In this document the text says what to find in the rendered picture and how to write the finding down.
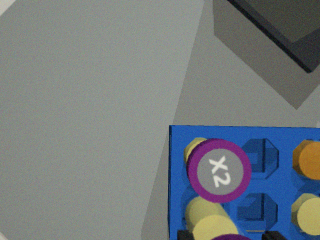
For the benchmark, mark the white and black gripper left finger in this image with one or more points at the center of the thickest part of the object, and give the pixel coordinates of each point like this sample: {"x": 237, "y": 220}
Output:
{"x": 184, "y": 235}

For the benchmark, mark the blue tube rack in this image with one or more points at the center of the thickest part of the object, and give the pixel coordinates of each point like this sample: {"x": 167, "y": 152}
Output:
{"x": 272, "y": 175}

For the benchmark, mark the grey bench mat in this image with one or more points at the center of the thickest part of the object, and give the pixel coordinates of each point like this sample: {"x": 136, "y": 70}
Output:
{"x": 88, "y": 89}

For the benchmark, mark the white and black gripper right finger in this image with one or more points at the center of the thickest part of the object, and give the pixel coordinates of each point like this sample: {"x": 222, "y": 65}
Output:
{"x": 272, "y": 235}

